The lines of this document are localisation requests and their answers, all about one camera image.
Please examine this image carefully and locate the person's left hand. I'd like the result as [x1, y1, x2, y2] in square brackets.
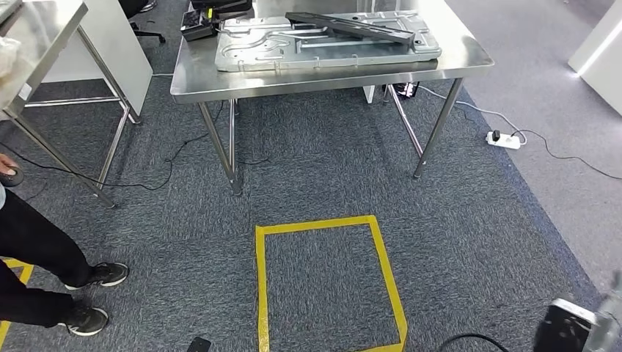
[0, 154, 21, 177]

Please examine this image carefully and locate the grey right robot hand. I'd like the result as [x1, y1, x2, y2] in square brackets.
[582, 269, 622, 352]

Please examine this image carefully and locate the black handheld remote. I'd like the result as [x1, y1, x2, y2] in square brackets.
[0, 167, 25, 188]

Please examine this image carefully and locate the black plastic panel part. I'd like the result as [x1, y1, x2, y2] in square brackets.
[285, 11, 417, 47]

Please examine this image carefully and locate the stainless steel workbench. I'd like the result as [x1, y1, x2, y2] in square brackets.
[169, 0, 496, 197]

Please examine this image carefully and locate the person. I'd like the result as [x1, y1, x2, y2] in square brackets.
[0, 154, 131, 337]

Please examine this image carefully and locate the yellow floor tape square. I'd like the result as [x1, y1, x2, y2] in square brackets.
[255, 215, 409, 352]
[0, 258, 35, 348]

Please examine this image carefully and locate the white panel steel table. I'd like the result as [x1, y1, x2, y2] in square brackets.
[0, 0, 154, 210]

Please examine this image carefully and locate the black chair base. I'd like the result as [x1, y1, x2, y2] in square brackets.
[119, 0, 167, 45]

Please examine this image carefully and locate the white power strip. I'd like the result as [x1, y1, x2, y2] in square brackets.
[486, 130, 522, 150]

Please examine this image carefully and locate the black equipment box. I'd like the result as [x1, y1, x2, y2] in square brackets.
[180, 8, 218, 43]

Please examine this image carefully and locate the white cabinet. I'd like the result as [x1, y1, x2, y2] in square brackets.
[567, 0, 622, 117]

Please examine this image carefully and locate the black flat device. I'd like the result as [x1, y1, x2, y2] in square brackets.
[190, 0, 255, 21]

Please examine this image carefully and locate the grey metal fixture plate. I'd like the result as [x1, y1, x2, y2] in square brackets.
[214, 10, 443, 73]

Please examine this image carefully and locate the black router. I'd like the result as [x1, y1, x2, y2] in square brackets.
[388, 81, 420, 100]

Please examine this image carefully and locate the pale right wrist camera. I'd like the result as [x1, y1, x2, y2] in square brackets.
[533, 297, 598, 352]

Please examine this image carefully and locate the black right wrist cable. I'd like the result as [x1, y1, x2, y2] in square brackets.
[437, 333, 511, 352]

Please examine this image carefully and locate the black floor cable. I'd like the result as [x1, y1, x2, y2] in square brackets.
[510, 128, 622, 182]
[0, 99, 273, 193]

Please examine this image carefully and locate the white floor cable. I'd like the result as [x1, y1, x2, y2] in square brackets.
[417, 84, 528, 147]

